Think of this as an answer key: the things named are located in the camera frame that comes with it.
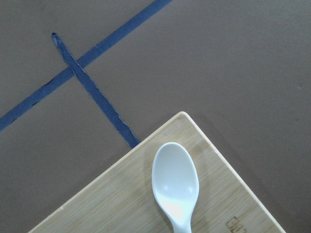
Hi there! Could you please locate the bamboo cutting board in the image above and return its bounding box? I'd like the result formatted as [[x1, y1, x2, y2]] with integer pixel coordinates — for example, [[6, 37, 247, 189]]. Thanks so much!
[[33, 112, 283, 233]]

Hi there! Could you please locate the white plastic spoon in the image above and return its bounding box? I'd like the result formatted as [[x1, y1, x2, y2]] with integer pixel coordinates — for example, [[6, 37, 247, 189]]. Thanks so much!
[[152, 142, 199, 233]]

